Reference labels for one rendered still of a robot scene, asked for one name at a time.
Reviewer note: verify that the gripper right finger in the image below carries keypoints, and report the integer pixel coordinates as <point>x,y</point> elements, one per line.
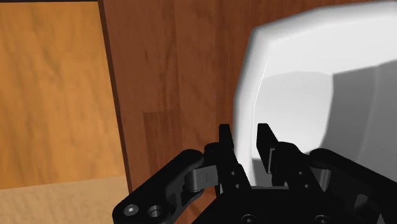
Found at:
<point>341,173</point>

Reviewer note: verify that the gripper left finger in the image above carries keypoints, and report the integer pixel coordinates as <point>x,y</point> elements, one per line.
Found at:
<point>173,173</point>

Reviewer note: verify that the light wooden cabinet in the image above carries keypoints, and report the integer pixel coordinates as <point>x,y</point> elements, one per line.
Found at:
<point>55,93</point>

